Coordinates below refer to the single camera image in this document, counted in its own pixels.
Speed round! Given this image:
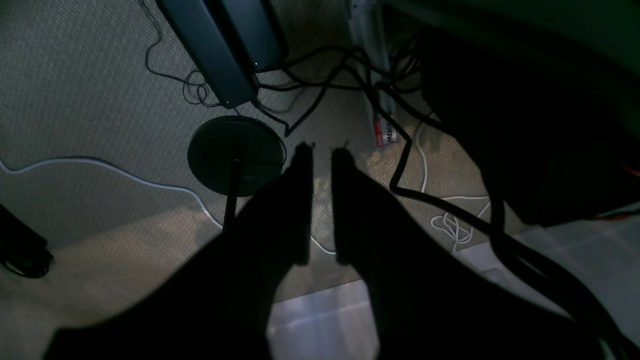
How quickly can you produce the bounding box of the black cable bundle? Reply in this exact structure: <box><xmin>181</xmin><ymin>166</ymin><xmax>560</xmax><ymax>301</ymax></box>
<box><xmin>140</xmin><ymin>0</ymin><xmax>640</xmax><ymax>360</ymax></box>

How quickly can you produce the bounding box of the dark grey box device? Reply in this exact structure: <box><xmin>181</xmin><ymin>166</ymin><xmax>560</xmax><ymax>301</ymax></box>
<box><xmin>157</xmin><ymin>0</ymin><xmax>290</xmax><ymax>109</ymax></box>

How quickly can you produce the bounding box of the round black stand base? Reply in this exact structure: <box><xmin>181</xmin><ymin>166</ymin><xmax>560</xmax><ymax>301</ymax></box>
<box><xmin>187</xmin><ymin>115</ymin><xmax>288</xmax><ymax>198</ymax></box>

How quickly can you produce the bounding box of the aluminium table leg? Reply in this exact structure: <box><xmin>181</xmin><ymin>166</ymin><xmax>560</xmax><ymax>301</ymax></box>
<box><xmin>341</xmin><ymin>0</ymin><xmax>398</xmax><ymax>150</ymax></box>

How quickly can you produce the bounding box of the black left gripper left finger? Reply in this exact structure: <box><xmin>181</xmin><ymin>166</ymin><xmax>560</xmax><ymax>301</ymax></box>
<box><xmin>45</xmin><ymin>143</ymin><xmax>313</xmax><ymax>360</ymax></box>

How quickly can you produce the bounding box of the white cable on floor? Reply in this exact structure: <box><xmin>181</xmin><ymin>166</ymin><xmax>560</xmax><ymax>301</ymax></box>
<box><xmin>0</xmin><ymin>158</ymin><xmax>337</xmax><ymax>256</ymax></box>

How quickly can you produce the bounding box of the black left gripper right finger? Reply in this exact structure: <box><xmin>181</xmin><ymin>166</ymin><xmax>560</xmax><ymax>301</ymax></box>
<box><xmin>331</xmin><ymin>148</ymin><xmax>606</xmax><ymax>360</ymax></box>

